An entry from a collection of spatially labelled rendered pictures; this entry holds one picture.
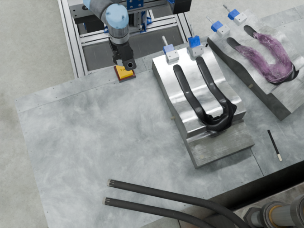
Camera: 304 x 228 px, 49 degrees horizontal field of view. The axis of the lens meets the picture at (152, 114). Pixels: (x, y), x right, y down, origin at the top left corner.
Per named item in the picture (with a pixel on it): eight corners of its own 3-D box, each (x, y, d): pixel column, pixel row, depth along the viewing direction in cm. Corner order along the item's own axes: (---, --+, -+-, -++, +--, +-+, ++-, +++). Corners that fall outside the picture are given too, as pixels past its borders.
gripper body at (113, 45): (125, 40, 141) (124, 23, 130) (132, 56, 139) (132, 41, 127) (108, 45, 140) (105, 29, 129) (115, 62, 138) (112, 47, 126)
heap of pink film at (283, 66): (230, 49, 152) (235, 40, 144) (258, 29, 156) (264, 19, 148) (271, 91, 145) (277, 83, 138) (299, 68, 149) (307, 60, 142)
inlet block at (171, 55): (157, 41, 151) (158, 35, 146) (167, 38, 152) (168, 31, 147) (168, 65, 147) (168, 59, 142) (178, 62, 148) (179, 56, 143)
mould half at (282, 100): (205, 43, 159) (210, 29, 149) (244, 15, 165) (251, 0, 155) (280, 121, 147) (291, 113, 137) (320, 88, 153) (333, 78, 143)
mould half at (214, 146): (151, 68, 154) (152, 53, 141) (203, 50, 158) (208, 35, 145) (195, 169, 139) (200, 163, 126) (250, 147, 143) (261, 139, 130)
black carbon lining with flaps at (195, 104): (169, 68, 146) (171, 57, 138) (203, 56, 149) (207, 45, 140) (202, 140, 136) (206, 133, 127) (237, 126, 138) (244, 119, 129)
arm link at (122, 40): (131, 35, 123) (111, 41, 122) (132, 41, 128) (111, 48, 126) (125, 19, 126) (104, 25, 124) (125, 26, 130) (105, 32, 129)
